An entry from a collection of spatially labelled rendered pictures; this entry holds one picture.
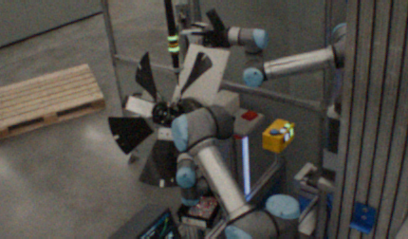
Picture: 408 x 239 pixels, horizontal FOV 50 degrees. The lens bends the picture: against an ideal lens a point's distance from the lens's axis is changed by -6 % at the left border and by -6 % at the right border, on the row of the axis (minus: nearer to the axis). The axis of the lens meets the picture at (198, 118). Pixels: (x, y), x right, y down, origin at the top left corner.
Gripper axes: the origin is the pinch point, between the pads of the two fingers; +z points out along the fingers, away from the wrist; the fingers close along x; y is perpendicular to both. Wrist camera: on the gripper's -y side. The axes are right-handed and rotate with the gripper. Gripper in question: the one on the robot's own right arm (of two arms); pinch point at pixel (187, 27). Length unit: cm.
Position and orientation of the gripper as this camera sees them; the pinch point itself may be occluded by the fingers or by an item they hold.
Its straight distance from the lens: 197.8
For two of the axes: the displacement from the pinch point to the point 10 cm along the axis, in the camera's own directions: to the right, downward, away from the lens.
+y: 1.0, 8.5, 5.2
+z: -8.9, -1.6, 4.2
